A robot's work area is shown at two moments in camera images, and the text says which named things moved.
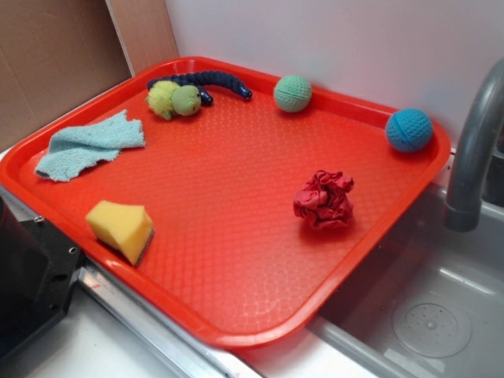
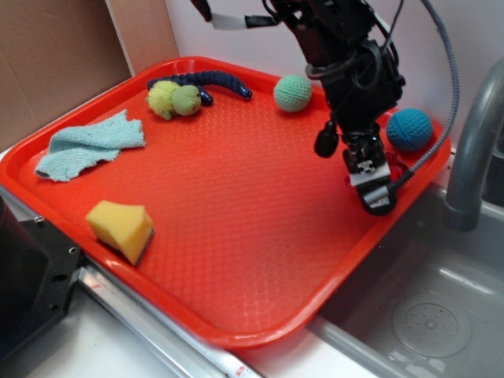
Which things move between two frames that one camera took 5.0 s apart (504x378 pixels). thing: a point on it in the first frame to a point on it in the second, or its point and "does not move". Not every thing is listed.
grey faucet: (476, 154) does not move
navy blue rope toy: (194, 79) does not move
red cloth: (324, 200) to (395, 164)
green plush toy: (168, 98) does not move
